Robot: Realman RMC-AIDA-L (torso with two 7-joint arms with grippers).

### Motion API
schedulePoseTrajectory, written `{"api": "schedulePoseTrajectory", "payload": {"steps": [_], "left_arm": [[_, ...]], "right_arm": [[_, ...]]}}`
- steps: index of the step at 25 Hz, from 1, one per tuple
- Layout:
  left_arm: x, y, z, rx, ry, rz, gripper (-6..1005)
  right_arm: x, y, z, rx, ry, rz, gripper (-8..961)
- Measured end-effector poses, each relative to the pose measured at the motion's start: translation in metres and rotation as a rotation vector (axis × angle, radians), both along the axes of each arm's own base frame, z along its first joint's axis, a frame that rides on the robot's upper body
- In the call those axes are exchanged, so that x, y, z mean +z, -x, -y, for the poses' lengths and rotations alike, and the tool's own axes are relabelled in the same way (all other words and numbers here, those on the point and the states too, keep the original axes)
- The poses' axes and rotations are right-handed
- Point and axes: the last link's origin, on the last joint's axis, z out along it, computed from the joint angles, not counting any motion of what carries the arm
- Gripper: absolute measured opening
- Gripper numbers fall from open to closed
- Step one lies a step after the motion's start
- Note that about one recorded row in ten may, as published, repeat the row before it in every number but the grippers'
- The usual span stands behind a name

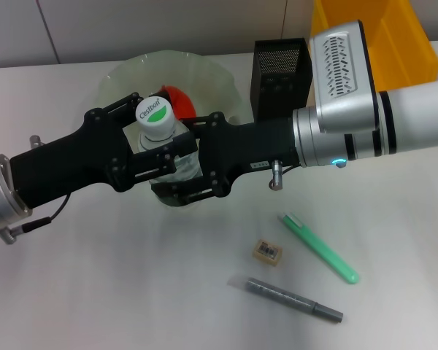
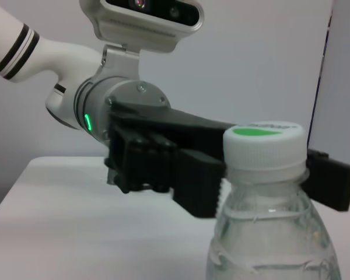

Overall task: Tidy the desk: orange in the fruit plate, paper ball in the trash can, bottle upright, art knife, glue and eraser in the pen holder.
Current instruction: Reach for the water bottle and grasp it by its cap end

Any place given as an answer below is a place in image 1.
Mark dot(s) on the grey marker pen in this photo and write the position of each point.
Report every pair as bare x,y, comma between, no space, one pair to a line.
284,295

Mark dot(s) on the beige eraser with barcode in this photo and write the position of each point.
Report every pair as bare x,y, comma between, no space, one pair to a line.
265,252

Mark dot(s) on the yellow plastic bin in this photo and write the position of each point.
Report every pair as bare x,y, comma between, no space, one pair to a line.
405,43

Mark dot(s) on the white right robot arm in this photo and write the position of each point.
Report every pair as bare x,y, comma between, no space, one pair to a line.
423,116

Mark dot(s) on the orange fruit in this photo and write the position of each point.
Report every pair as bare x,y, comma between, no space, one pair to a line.
180,100

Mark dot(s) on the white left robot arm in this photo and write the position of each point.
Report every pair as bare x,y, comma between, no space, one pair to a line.
0,197

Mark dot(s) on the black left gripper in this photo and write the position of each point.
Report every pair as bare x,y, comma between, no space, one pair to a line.
69,164

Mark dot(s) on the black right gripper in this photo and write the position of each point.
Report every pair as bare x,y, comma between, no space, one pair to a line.
252,146

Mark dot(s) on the clear water bottle green label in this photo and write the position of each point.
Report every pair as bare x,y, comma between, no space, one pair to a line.
155,116

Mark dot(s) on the pale green glass fruit plate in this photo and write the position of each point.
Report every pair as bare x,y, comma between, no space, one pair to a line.
211,80

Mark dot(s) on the black mesh pen holder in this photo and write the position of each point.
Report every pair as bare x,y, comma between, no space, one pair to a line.
277,91

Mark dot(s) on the mint green pen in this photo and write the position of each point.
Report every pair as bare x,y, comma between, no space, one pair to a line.
317,246

